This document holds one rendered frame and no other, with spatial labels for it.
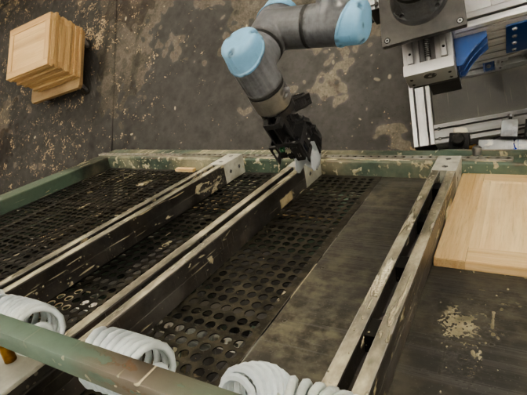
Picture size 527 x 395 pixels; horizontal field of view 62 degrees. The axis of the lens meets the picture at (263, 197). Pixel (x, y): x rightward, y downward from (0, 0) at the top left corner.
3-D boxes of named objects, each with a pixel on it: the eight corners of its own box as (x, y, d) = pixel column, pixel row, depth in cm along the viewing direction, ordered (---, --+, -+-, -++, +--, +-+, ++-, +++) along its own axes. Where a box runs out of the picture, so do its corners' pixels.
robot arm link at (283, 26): (323, 26, 84) (303, 64, 79) (272, 30, 90) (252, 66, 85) (311, -13, 78) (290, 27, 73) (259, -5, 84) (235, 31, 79)
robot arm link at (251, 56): (265, 18, 74) (245, 51, 70) (291, 68, 81) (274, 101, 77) (230, 26, 78) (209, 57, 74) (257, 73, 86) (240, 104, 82)
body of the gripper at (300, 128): (278, 166, 92) (252, 127, 83) (285, 136, 96) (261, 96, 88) (312, 161, 88) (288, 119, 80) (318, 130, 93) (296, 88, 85)
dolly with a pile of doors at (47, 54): (96, 34, 356) (52, 8, 321) (94, 94, 347) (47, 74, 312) (49, 53, 385) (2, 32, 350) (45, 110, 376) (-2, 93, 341)
